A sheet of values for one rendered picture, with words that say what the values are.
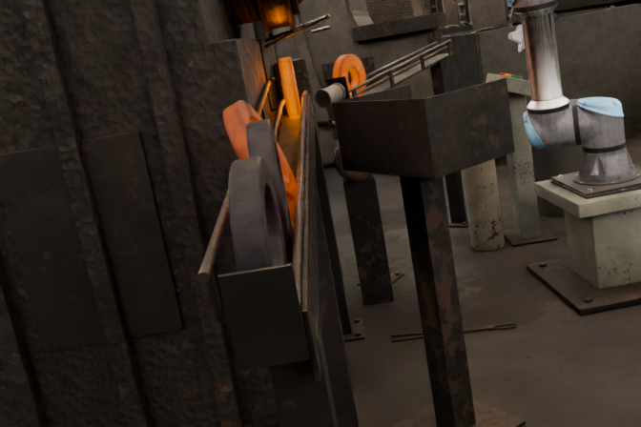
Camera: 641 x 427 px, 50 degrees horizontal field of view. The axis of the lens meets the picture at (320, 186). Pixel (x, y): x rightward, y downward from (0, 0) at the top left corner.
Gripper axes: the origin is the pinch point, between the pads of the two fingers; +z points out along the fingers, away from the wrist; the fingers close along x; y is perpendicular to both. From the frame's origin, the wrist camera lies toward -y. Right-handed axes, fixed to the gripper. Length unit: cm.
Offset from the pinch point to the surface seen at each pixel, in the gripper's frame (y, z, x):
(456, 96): 47, 14, 124
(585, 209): -8, 40, 63
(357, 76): 55, 19, 11
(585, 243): -16, 53, 51
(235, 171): 78, 23, 171
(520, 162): -9.5, 39.2, -2.0
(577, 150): -37, 33, -23
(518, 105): -4.0, 19.3, -2.2
